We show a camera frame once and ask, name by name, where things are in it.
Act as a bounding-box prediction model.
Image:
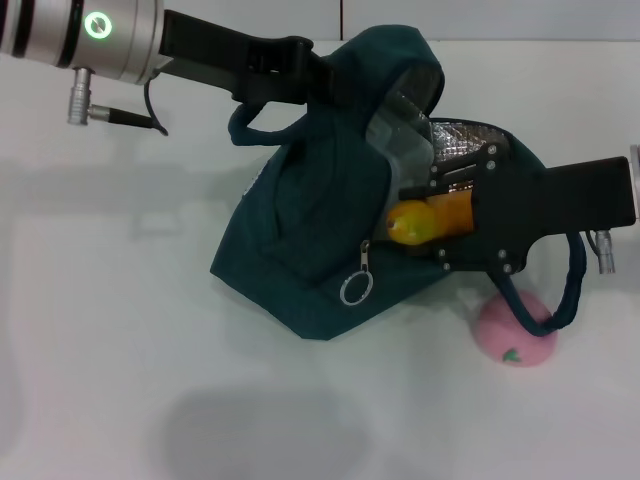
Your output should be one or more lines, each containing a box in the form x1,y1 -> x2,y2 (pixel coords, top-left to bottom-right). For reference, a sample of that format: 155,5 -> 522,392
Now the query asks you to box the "right arm cable with plug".
584,227 -> 619,276

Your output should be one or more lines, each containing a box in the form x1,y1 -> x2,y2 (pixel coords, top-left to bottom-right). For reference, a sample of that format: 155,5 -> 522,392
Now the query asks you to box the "clear plastic food container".
364,92 -> 436,186

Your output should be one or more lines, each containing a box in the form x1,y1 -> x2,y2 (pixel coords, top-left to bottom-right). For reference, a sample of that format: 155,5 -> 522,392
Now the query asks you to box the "arm cable with plug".
67,67 -> 169,137
584,227 -> 619,276

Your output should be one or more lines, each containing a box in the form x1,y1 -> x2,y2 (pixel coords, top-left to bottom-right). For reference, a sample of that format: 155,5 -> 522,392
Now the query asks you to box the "pink toy peach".
473,288 -> 559,369

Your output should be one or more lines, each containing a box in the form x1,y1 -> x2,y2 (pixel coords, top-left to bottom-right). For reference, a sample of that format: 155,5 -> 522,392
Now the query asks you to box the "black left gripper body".
159,9 -> 316,109

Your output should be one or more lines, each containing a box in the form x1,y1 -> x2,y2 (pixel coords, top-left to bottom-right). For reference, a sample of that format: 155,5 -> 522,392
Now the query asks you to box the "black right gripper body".
471,143 -> 639,276

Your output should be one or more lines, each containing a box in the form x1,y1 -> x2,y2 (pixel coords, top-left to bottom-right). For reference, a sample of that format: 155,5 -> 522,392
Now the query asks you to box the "yellow toy banana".
386,192 -> 476,246

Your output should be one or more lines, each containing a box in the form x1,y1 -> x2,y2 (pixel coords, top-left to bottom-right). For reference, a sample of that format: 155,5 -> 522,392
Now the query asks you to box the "dark teal fabric lunch bag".
209,25 -> 587,342

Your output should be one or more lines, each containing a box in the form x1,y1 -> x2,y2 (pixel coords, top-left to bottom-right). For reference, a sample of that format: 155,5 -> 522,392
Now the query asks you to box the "left arm cable with plug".
67,67 -> 169,137

